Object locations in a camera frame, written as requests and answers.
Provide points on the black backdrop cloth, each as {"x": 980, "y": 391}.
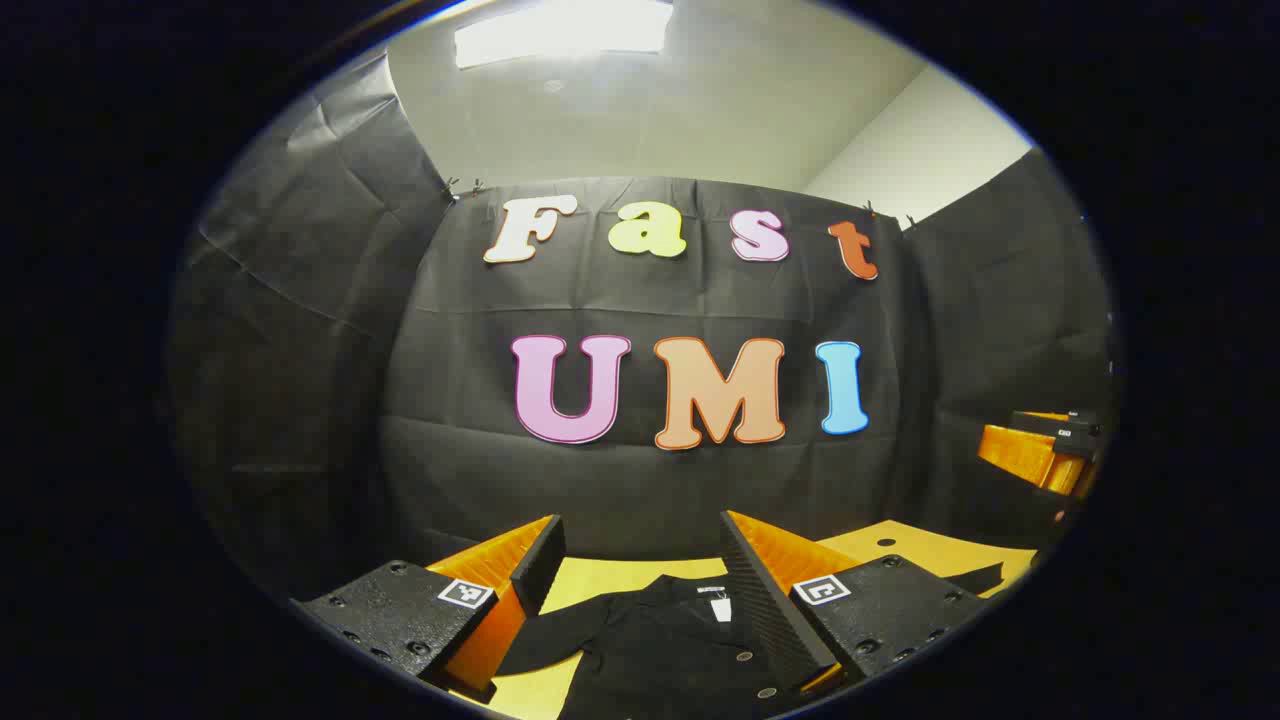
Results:
{"x": 650, "y": 490}

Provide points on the black button shirt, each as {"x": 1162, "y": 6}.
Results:
{"x": 650, "y": 650}

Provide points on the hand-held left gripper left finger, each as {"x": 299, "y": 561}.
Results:
{"x": 540, "y": 566}

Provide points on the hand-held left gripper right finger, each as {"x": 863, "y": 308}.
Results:
{"x": 760, "y": 600}

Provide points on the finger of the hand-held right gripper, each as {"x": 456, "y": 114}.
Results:
{"x": 1030, "y": 455}

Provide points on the ceiling light panel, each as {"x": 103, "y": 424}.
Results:
{"x": 560, "y": 30}

